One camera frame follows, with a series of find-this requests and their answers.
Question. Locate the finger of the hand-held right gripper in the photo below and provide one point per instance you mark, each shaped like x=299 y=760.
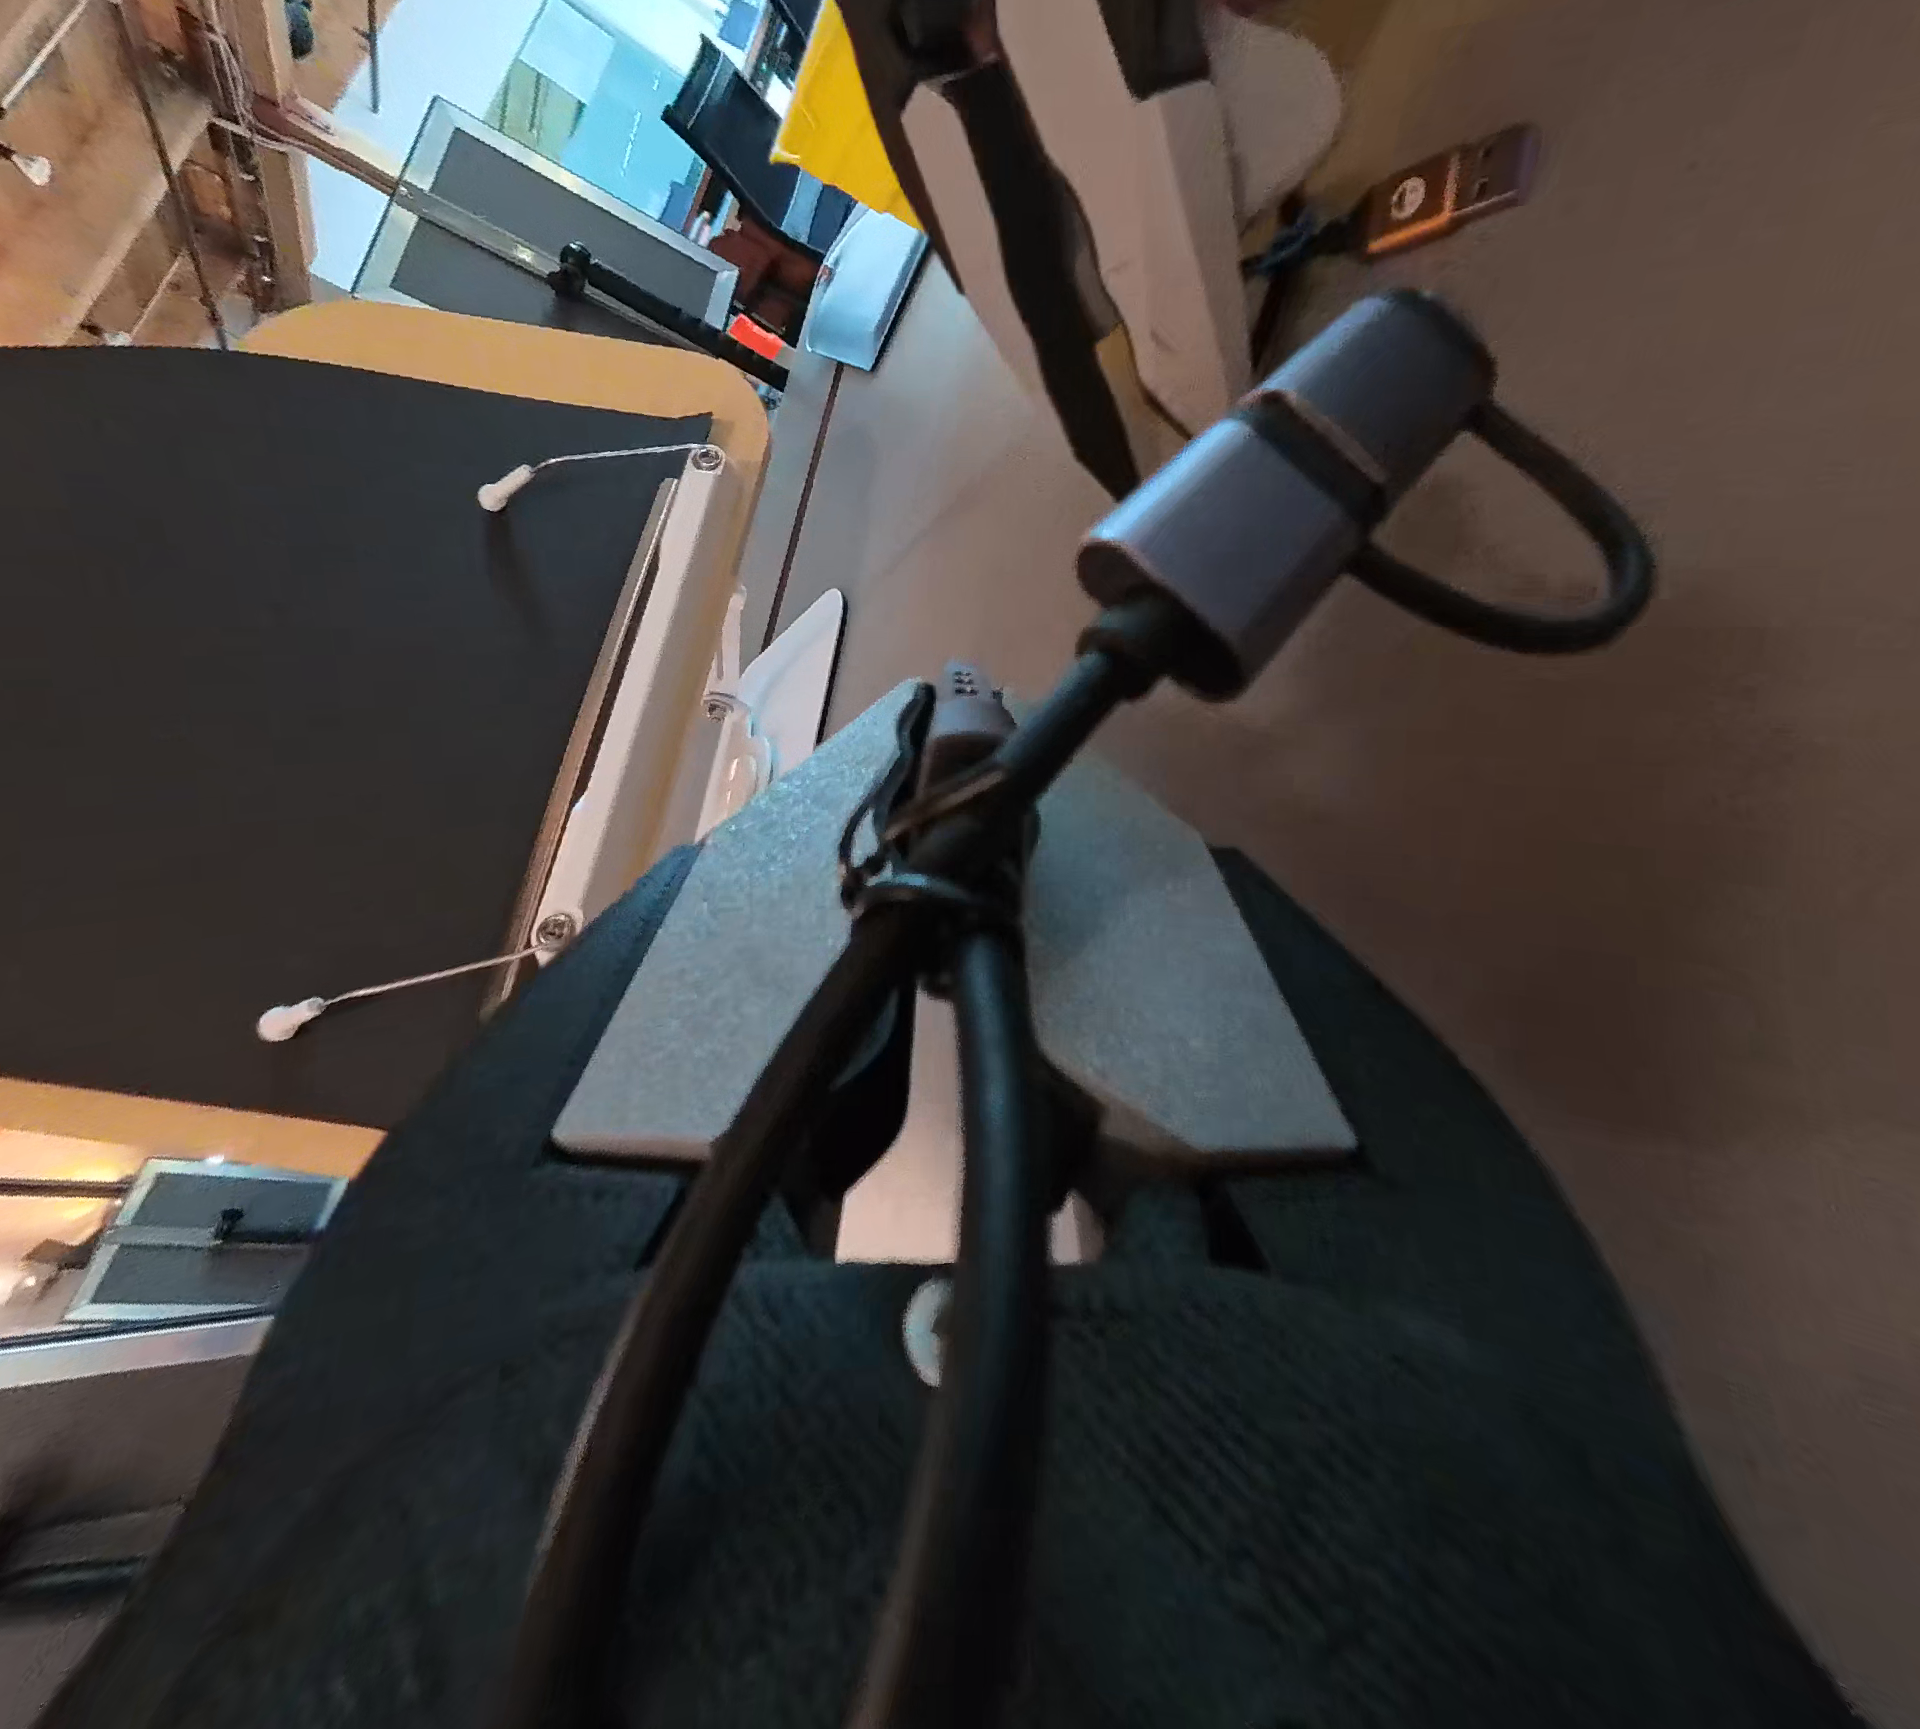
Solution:
x=944 y=155
x=1154 y=229

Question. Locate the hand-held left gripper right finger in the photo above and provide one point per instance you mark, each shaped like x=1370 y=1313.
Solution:
x=1170 y=995

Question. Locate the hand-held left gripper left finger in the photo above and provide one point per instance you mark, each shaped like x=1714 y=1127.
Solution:
x=705 y=1009

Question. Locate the yellow plastic bin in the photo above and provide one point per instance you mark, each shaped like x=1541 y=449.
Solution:
x=840 y=124

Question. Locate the grey flat pad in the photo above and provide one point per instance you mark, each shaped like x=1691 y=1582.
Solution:
x=863 y=288

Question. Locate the metal ledge strip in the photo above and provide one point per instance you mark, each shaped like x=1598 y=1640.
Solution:
x=622 y=604

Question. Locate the black sheet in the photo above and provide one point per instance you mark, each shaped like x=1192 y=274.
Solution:
x=270 y=678

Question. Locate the grey desk with silver frame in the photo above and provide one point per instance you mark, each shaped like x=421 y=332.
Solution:
x=495 y=199
x=210 y=1249

